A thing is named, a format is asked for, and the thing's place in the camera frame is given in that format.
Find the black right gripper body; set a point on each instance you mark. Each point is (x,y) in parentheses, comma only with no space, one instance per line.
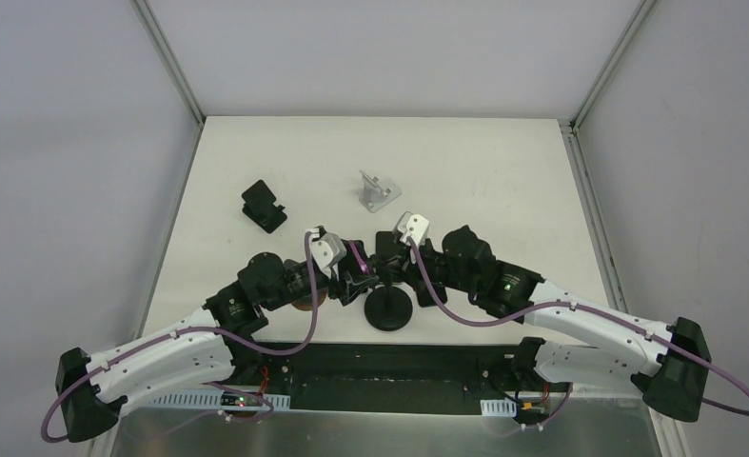
(463,264)

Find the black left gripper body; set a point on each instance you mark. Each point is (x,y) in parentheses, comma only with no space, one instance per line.
(350,275)

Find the purple phone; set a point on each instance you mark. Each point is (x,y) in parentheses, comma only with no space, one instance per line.
(357,249)

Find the black round disc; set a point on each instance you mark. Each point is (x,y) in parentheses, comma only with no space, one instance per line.
(388,309)

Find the black phone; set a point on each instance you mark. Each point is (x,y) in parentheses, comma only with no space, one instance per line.
(425,299)

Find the dark phone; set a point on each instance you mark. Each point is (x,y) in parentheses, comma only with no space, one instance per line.
(389,249)

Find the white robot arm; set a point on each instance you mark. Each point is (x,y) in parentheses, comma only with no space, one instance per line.
(95,390)

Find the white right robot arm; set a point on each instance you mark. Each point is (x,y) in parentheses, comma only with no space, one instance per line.
(667,364)

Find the grey stand with brown base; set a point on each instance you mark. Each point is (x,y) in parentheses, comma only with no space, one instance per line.
(306,303)

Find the silver metal phone stand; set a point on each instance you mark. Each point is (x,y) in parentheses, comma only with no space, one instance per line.
(375,193)

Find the black folding phone stand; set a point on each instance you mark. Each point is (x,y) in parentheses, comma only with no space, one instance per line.
(260,206)

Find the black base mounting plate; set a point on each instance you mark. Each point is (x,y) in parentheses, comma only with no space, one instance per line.
(417,379)

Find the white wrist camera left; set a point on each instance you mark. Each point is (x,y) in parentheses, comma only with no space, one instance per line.
(327,250)

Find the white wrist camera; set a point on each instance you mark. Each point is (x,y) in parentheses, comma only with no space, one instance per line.
(327,250)
(411,229)

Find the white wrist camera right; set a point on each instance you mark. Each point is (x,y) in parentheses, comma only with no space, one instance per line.
(411,229)

